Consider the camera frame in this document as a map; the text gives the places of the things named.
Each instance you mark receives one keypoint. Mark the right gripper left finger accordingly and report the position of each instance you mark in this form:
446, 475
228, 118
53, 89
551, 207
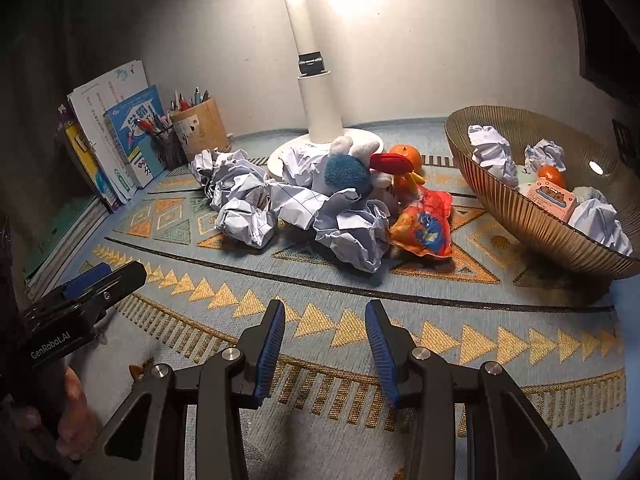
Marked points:
238, 377

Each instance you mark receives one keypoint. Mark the patterned blue table mat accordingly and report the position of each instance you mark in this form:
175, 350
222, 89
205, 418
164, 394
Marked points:
555, 332

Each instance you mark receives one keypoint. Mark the white paper ball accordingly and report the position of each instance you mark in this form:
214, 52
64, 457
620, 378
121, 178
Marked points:
493, 153

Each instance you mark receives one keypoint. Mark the blue cover book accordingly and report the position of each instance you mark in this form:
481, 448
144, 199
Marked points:
137, 146

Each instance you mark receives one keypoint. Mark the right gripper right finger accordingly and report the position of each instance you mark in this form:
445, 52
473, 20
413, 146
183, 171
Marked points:
417, 379

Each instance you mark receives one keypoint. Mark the white blue plush toy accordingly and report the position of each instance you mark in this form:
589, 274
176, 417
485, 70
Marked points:
370, 170

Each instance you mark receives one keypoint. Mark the white cover book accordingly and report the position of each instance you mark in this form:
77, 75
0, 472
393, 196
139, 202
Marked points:
90, 102

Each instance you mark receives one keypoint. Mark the person left hand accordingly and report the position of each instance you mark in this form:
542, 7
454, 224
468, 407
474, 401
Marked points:
77, 428

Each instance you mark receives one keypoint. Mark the orange tangerine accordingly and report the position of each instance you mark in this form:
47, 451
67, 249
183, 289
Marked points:
410, 153
552, 174

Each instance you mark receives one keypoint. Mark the cork pen holder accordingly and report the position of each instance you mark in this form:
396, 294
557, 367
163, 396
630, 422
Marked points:
200, 128

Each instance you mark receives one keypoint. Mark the orange printed small box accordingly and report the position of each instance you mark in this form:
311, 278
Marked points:
556, 201

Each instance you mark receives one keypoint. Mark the small paper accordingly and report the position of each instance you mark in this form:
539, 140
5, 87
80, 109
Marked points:
599, 222

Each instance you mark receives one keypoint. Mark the yellow cover book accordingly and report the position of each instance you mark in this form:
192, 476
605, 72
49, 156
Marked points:
85, 156

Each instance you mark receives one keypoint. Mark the white desk lamp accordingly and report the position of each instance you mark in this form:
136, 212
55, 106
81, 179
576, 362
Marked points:
324, 122

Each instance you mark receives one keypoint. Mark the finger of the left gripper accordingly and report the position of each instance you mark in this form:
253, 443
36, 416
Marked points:
90, 293

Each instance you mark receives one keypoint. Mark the gold ribbed bowl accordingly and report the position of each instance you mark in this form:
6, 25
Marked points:
539, 217

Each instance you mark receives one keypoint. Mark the paper pile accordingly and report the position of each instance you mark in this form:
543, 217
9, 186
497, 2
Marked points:
224, 176

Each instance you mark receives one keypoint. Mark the black mesh pen holder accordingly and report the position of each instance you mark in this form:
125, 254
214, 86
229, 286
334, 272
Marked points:
170, 150

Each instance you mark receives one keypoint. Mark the crumpled paper in bowl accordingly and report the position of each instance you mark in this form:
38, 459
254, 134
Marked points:
544, 153

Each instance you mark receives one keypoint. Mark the orange snack bag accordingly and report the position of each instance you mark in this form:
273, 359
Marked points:
423, 227

